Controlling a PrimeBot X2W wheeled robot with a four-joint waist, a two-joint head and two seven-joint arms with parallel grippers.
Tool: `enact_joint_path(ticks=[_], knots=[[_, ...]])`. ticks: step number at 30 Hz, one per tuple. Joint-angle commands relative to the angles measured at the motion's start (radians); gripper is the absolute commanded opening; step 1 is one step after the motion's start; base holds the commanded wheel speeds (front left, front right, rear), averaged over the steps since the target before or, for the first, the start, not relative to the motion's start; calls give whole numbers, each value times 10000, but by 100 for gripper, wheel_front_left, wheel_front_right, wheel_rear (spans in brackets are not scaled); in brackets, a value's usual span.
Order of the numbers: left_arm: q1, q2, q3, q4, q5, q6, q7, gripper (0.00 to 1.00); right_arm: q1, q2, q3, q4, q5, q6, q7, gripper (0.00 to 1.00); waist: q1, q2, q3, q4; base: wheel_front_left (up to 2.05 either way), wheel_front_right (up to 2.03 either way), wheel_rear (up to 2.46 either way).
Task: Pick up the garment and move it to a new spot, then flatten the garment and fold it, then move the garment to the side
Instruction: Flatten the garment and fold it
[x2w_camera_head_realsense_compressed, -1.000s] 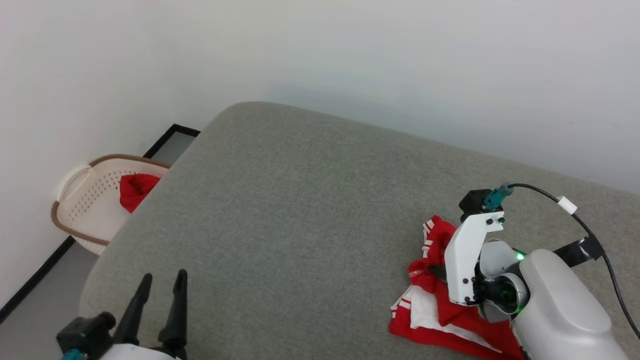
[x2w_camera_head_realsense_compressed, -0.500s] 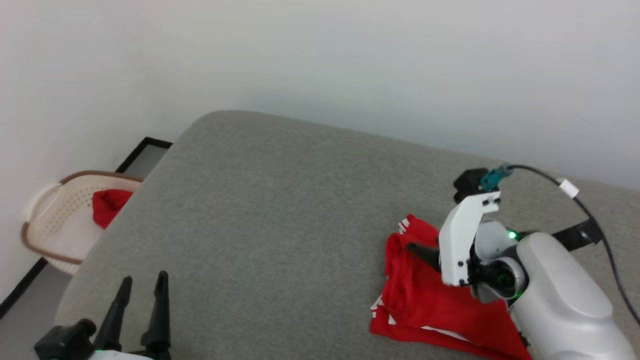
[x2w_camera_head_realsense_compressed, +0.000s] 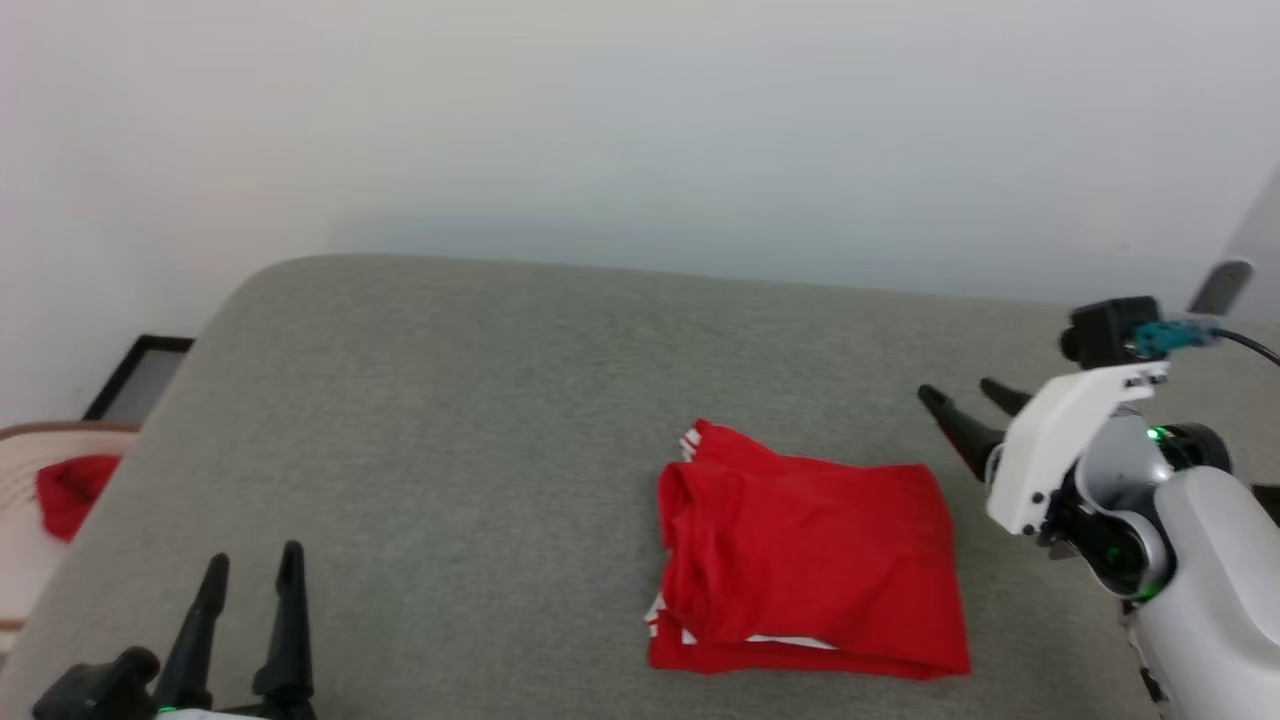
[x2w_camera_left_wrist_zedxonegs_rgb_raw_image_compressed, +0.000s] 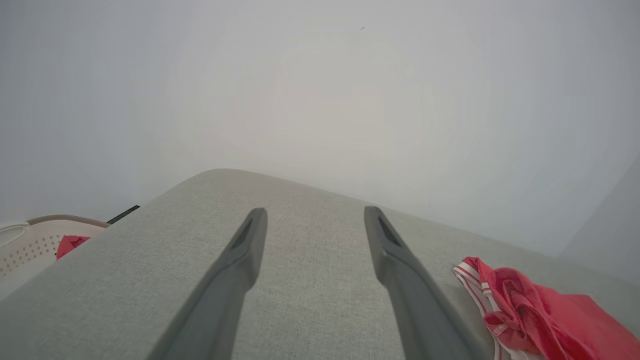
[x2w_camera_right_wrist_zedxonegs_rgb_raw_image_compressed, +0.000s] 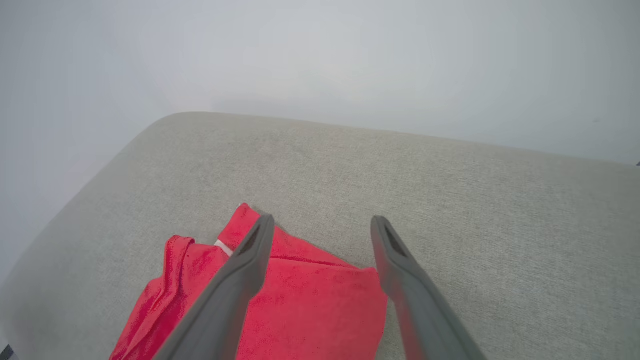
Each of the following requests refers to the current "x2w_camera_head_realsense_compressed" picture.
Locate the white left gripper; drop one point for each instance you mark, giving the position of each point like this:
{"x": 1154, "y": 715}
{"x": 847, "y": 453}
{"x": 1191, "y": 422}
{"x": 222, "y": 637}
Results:
{"x": 215, "y": 715}

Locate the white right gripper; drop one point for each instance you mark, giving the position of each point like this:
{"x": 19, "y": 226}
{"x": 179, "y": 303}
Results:
{"x": 1050, "y": 450}

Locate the red and white garment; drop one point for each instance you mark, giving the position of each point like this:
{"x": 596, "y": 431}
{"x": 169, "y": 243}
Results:
{"x": 810, "y": 550}

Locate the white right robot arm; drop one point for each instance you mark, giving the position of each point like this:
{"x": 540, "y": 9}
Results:
{"x": 1220, "y": 600}

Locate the red cloth in basket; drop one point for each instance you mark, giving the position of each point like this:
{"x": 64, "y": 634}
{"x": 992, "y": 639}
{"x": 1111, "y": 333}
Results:
{"x": 75, "y": 495}

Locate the cream laundry basket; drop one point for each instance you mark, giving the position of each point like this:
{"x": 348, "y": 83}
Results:
{"x": 20, "y": 580}

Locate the grey metal bar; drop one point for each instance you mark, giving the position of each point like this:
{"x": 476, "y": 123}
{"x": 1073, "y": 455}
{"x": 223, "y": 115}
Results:
{"x": 1222, "y": 288}

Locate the black framed panel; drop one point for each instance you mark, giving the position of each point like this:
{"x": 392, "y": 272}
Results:
{"x": 140, "y": 380}

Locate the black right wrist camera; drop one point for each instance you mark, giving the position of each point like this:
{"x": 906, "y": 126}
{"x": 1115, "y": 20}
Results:
{"x": 1105, "y": 332}

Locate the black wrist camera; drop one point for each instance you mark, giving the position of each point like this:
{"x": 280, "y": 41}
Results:
{"x": 95, "y": 690}
{"x": 1105, "y": 332}

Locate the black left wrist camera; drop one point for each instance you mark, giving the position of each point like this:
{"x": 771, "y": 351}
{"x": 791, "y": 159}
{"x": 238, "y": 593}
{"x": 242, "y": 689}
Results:
{"x": 95, "y": 690}

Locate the teal right camera connector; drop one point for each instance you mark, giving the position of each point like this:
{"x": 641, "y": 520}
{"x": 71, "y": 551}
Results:
{"x": 1175, "y": 335}

